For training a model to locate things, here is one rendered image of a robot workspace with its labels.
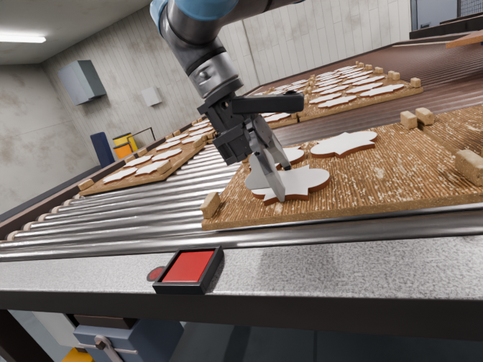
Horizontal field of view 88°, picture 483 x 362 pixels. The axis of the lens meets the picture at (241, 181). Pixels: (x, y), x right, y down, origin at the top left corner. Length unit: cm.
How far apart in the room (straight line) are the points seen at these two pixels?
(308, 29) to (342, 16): 57
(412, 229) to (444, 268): 7
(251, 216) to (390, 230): 20
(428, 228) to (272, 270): 19
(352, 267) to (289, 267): 7
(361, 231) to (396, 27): 523
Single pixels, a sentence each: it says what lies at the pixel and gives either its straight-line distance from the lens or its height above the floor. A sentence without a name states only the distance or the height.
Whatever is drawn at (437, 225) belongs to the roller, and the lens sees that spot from 38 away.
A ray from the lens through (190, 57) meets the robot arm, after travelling 43.
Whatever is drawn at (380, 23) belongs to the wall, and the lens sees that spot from 548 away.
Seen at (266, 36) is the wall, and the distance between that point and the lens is 549.
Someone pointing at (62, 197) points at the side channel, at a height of 93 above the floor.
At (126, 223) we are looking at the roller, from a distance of 67.
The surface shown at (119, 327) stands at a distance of 52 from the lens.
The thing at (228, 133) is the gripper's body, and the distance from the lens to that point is 42.
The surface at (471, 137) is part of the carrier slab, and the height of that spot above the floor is 94.
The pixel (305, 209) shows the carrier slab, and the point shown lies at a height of 94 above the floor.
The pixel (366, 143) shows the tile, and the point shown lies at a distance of 58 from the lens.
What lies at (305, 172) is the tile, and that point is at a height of 95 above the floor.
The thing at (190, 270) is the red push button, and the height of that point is 93.
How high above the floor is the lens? 114
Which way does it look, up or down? 21 degrees down
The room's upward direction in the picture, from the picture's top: 19 degrees counter-clockwise
